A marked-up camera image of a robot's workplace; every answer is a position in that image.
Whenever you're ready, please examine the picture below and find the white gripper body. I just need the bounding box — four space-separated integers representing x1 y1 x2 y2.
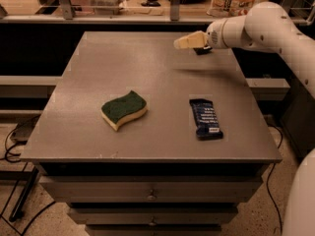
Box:
206 18 227 49

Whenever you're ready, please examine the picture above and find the green and yellow sponge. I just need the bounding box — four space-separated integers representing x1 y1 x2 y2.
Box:
101 90 148 131

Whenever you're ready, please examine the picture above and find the drawer knob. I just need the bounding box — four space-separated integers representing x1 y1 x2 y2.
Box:
147 189 158 201
149 217 157 226

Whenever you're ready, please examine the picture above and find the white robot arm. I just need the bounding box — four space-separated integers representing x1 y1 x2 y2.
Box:
174 2 315 236

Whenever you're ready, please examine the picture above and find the grey power box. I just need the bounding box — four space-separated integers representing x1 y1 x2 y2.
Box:
10 117 38 143

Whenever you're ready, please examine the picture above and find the black cables left floor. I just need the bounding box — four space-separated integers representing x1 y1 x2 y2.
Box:
0 115 57 236

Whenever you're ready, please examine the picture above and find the metal railing frame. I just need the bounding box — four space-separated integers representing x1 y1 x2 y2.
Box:
0 0 315 26

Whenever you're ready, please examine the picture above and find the blue wrapped snack bar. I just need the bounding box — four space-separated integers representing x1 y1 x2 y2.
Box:
189 98 223 141

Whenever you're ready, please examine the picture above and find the black cable right floor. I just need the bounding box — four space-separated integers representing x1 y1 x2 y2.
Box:
265 125 284 236

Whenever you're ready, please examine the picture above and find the grey drawer cabinet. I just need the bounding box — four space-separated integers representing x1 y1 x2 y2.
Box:
23 31 281 236

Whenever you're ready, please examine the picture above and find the top drawer knob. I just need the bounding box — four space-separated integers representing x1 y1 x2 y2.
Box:
147 189 158 201

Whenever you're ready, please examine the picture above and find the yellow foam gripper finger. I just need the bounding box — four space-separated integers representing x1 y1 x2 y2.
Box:
173 30 208 49

